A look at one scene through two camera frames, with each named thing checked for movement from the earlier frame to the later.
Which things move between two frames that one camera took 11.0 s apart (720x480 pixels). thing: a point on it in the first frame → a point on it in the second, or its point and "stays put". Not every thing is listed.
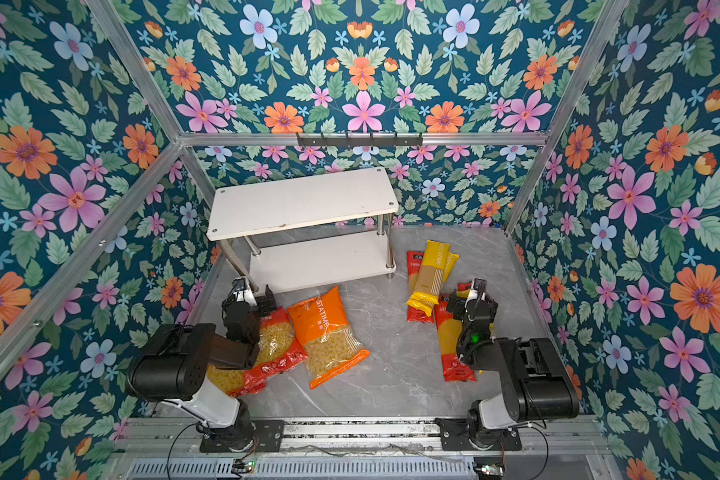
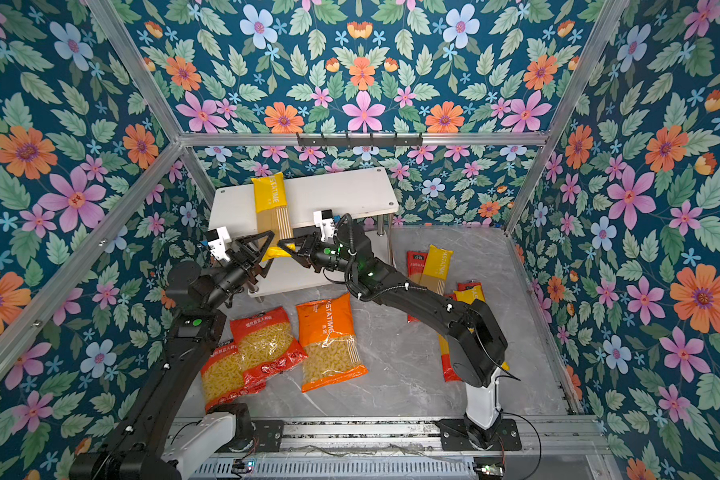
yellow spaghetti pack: [433, 269] → [270, 194]
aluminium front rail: [549, 437] stays put
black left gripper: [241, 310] → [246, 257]
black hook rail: [360, 141] stays put
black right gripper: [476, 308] → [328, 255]
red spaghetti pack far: [414, 264] stays put
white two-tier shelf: [307, 230] stays put
